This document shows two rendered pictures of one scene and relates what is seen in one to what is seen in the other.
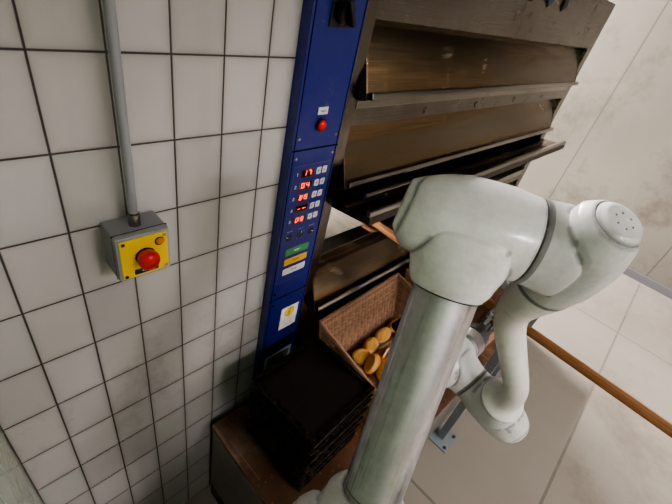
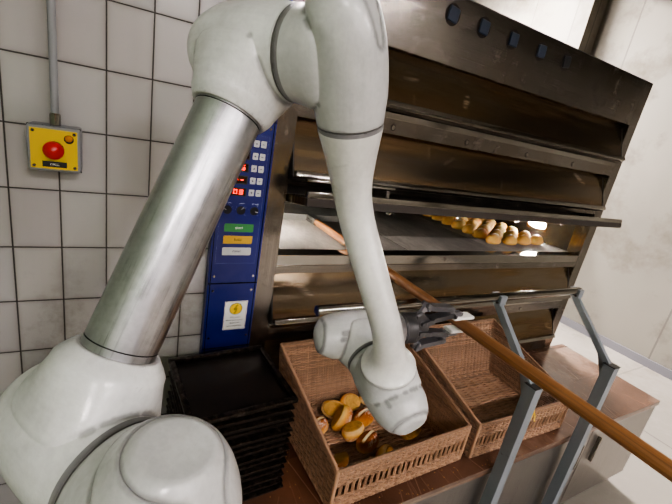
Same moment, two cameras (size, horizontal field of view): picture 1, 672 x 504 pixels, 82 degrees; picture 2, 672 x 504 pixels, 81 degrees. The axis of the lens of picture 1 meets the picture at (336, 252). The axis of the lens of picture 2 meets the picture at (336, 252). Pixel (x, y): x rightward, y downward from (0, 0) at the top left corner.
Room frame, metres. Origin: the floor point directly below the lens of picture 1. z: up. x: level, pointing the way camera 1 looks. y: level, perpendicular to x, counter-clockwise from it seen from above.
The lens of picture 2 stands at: (-0.02, -0.60, 1.62)
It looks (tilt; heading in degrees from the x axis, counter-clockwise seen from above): 18 degrees down; 22
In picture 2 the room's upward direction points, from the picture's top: 11 degrees clockwise
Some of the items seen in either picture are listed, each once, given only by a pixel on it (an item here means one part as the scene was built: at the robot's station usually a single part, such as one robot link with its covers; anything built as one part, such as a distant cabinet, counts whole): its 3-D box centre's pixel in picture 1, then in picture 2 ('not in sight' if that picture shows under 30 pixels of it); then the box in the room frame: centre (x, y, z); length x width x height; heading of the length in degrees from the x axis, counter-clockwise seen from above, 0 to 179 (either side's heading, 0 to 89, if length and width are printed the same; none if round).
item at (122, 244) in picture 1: (137, 245); (56, 147); (0.57, 0.38, 1.46); 0.10 x 0.07 x 0.10; 143
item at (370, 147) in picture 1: (483, 127); (488, 175); (1.79, -0.49, 1.54); 1.79 x 0.11 x 0.19; 143
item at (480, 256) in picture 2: (446, 199); (460, 256); (1.81, -0.47, 1.16); 1.80 x 0.06 x 0.04; 143
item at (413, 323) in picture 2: (478, 332); (412, 327); (0.87, -0.47, 1.20); 0.09 x 0.07 x 0.08; 142
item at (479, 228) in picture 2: not in sight; (480, 225); (2.52, -0.48, 1.21); 0.61 x 0.48 x 0.06; 53
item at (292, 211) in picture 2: not in sight; (295, 207); (1.71, 0.37, 1.19); 0.55 x 0.36 x 0.03; 143
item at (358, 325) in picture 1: (394, 347); (369, 400); (1.17, -0.35, 0.72); 0.56 x 0.49 x 0.28; 145
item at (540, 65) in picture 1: (510, 64); (507, 111); (1.79, -0.49, 1.80); 1.79 x 0.11 x 0.19; 143
